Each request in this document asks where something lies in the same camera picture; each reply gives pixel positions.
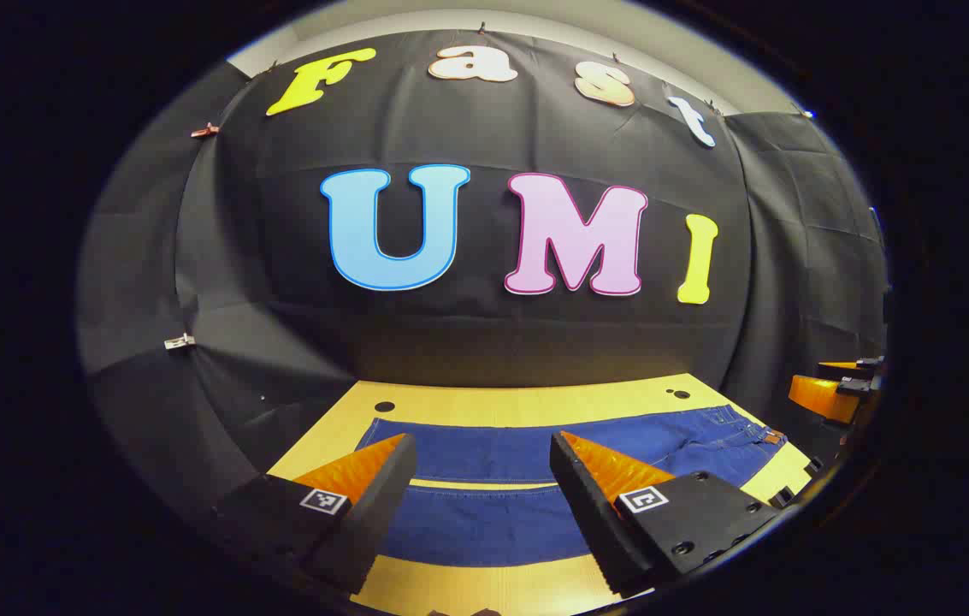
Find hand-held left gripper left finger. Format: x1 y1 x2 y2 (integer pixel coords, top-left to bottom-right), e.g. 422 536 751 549
212 433 419 595

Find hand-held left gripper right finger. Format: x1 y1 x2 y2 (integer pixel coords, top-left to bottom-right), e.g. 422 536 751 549
549 430 786 597

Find blue denim jeans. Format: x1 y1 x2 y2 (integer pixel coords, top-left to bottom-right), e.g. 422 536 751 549
354 405 789 568

